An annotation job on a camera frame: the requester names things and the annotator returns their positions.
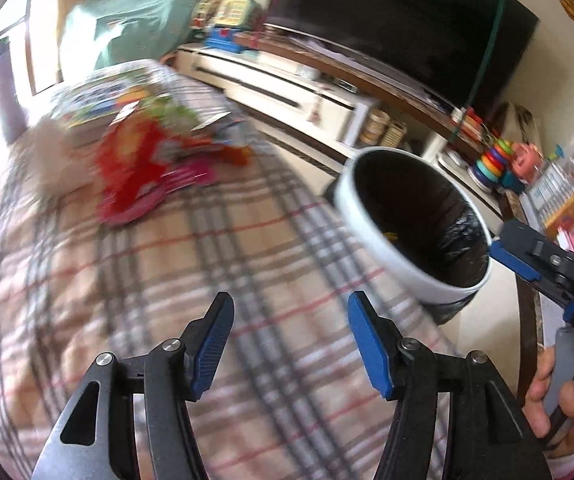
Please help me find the red snack bag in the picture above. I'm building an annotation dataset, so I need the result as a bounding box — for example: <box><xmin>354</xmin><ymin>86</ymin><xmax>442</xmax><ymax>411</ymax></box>
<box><xmin>96</xmin><ymin>113</ymin><xmax>172</xmax><ymax>212</ymax></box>

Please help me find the grey foil snack bag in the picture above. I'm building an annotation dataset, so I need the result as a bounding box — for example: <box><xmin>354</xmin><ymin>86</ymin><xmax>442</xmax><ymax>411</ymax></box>
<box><xmin>170</xmin><ymin>119</ymin><xmax>252</xmax><ymax>167</ymax></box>

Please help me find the green snack pouch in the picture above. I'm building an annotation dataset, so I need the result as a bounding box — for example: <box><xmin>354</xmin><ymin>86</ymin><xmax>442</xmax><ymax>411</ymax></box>
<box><xmin>138</xmin><ymin>94</ymin><xmax>199</xmax><ymax>133</ymax></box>

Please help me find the white round trash bin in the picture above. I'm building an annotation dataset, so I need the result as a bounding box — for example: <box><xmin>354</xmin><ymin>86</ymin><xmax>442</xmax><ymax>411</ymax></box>
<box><xmin>330</xmin><ymin>148</ymin><xmax>491</xmax><ymax>325</ymax></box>

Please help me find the person's right hand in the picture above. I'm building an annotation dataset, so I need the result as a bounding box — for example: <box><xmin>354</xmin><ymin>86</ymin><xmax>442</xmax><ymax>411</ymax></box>
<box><xmin>522</xmin><ymin>347</ymin><xmax>574</xmax><ymax>458</ymax></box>

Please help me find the pink piggy toy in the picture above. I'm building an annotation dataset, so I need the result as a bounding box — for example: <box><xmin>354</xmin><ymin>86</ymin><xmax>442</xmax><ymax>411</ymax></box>
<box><xmin>511</xmin><ymin>143</ymin><xmax>543</xmax><ymax>184</ymax></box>

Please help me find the plaid blanket table cover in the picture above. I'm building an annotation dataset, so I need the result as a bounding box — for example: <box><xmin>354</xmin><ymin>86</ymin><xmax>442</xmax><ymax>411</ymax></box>
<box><xmin>0</xmin><ymin>61</ymin><xmax>453</xmax><ymax>479</ymax></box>

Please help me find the white crumpled tissue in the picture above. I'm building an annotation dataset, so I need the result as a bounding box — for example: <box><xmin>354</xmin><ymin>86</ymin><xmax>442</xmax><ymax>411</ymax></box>
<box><xmin>29</xmin><ymin>117</ymin><xmax>93</xmax><ymax>197</ymax></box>

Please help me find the white TV cabinet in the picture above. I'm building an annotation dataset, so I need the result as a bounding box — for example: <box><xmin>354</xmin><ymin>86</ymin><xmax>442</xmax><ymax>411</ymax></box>
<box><xmin>173</xmin><ymin>44</ymin><xmax>502</xmax><ymax>230</ymax></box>

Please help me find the black flat screen television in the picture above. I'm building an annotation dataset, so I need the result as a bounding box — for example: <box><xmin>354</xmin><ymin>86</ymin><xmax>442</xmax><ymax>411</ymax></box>
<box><xmin>266</xmin><ymin>0</ymin><xmax>538</xmax><ymax>115</ymax></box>

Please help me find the purple tall thermos bottle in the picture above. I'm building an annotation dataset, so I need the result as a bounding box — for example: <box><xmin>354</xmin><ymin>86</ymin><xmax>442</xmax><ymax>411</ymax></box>
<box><xmin>0</xmin><ymin>37</ymin><xmax>28</xmax><ymax>145</ymax></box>

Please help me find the teal cloth covered box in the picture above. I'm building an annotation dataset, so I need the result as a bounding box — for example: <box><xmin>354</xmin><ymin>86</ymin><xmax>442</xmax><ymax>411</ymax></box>
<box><xmin>59</xmin><ymin>0</ymin><xmax>198</xmax><ymax>80</ymax></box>

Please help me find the yellow toy cash register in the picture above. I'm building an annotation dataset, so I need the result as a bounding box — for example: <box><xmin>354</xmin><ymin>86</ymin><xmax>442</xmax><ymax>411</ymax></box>
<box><xmin>191</xmin><ymin>0</ymin><xmax>262</xmax><ymax>53</ymax></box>

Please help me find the rainbow stacking ring toy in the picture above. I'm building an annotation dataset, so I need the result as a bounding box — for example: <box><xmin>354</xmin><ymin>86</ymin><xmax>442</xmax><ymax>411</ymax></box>
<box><xmin>467</xmin><ymin>139</ymin><xmax>514</xmax><ymax>193</ymax></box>

